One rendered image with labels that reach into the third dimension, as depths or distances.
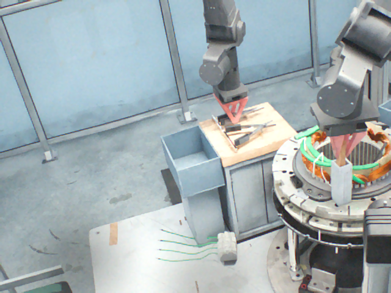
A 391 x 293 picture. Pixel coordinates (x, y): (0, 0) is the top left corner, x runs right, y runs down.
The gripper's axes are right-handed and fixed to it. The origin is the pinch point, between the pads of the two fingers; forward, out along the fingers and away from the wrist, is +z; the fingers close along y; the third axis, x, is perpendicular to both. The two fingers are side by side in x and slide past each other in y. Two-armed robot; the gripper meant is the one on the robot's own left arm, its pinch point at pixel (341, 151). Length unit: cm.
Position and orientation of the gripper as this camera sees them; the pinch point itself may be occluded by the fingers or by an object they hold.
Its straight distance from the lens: 89.2
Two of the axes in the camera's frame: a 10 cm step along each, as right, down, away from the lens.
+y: 9.9, -1.6, 0.0
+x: -1.0, -6.1, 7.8
